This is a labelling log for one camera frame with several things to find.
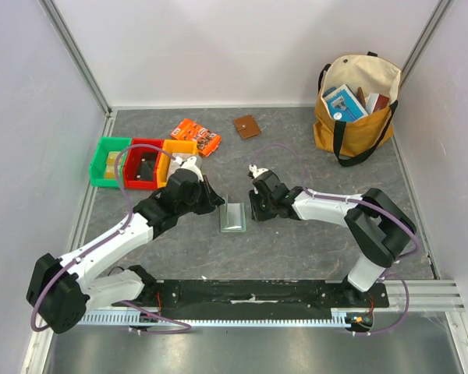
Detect red plastic bin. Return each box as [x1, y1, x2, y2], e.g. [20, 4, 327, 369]
[123, 146, 161, 190]

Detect green plastic bin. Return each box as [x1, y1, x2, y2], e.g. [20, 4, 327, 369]
[89, 137, 132, 189]

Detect brown leather wallet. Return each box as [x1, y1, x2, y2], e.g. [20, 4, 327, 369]
[233, 115, 261, 139]

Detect yellow plastic bin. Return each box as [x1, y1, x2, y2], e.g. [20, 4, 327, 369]
[157, 139, 200, 194]

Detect aluminium cable duct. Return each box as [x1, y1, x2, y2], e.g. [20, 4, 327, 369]
[77, 308, 351, 328]

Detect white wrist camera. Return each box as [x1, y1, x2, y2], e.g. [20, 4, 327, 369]
[248, 164, 268, 180]
[175, 155, 202, 175]

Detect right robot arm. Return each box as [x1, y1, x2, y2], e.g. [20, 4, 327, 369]
[249, 164, 420, 307]

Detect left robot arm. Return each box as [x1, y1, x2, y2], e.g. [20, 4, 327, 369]
[26, 168, 225, 333]

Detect yellow canvas tote bag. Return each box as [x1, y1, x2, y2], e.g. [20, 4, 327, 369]
[314, 52, 402, 167]

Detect blue razor box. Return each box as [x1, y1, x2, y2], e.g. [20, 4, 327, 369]
[323, 84, 368, 122]

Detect red white box in bag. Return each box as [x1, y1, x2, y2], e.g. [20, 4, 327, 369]
[365, 93, 390, 115]

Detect gold cards in green bin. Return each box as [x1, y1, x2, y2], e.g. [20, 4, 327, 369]
[103, 151, 126, 180]

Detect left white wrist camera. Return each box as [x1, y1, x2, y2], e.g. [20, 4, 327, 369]
[175, 155, 202, 175]

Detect black item in red bin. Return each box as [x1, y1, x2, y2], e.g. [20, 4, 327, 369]
[136, 152, 158, 182]

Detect green card holder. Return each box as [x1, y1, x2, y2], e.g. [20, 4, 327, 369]
[219, 196, 246, 233]

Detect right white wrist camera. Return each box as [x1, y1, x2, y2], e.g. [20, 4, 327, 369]
[248, 164, 268, 180]

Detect white boxes in yellow bin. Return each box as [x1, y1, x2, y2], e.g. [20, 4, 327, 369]
[166, 153, 192, 179]

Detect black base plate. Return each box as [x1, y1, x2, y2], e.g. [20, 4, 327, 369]
[135, 280, 389, 321]

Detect orange snack package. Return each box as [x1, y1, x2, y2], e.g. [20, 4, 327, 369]
[170, 118, 222, 157]

